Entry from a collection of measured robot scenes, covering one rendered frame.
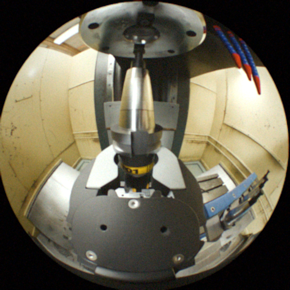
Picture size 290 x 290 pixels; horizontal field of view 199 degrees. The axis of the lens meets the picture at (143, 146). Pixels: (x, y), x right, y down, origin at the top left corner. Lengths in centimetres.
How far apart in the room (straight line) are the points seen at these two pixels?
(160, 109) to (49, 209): 126
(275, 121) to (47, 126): 207
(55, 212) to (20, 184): 42
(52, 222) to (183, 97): 147
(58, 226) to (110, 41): 105
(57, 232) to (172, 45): 113
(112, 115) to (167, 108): 35
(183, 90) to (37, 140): 134
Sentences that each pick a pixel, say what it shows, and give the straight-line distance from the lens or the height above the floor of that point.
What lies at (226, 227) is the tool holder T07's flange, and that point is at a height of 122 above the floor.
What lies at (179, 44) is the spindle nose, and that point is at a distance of 15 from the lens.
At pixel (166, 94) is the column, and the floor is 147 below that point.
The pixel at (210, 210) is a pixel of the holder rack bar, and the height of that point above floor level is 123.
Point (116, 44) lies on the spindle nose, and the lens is 16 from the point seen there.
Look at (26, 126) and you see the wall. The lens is 104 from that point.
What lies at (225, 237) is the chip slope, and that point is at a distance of 101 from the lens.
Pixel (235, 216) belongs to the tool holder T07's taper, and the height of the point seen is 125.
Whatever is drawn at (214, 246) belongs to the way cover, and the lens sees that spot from 92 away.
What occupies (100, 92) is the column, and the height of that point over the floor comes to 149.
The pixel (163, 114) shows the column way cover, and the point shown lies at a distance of 54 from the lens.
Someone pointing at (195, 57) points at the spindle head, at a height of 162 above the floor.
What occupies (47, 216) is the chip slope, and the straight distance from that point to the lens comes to 104.
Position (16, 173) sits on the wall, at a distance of 104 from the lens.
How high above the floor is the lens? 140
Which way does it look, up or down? 29 degrees down
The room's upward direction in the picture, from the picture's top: 2 degrees clockwise
